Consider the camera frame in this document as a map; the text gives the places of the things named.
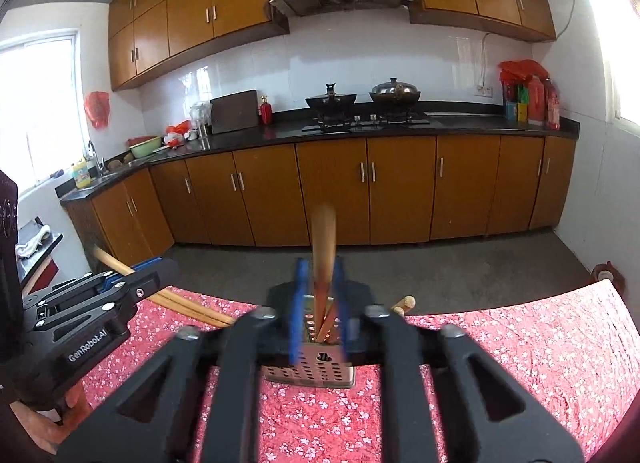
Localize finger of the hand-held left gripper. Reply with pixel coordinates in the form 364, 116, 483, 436
30, 258, 180, 336
22, 257, 166, 316

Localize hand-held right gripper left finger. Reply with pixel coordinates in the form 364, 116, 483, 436
55, 257, 307, 463

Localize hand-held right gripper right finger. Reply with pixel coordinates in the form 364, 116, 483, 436
332, 257, 586, 463

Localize perforated metal utensil holder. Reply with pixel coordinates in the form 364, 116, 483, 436
262, 293, 357, 390

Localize person's left hand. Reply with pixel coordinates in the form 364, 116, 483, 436
10, 378, 93, 454

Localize dark side table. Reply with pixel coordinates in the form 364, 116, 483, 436
17, 233, 63, 296

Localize white cloth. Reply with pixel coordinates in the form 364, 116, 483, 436
16, 225, 51, 259

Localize yellow detergent bottle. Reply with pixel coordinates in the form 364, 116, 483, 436
72, 158, 93, 190

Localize steel faucet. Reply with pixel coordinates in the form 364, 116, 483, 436
87, 140, 106, 176

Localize green basin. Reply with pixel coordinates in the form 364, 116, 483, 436
128, 135, 164, 160

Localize wooden lower kitchen cabinets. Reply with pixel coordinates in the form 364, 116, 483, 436
65, 135, 576, 271

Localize red and white bag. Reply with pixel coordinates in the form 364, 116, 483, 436
165, 120, 198, 148

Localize red floral tablecloth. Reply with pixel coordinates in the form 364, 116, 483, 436
82, 279, 636, 463

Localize red plastic bag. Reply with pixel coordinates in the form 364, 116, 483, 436
83, 91, 111, 131

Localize dark cutting board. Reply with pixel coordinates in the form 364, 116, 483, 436
210, 89, 259, 135

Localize kitchen window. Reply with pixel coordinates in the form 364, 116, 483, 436
600, 0, 640, 124
0, 30, 81, 188

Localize gas stove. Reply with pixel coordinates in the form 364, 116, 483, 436
301, 112, 431, 132

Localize black wok with lid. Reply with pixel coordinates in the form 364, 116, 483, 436
305, 84, 358, 111

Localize wok with steel lid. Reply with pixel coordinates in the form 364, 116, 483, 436
369, 77, 422, 106

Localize black kitchen countertop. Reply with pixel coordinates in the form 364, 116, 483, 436
55, 102, 581, 204

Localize brown round object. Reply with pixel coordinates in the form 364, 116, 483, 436
592, 263, 626, 294

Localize red bag with bottles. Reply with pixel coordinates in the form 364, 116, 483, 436
498, 60, 551, 124

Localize red oil bottle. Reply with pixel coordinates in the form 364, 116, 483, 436
542, 78, 562, 131

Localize white wall cable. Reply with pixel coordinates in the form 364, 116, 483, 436
477, 33, 493, 91

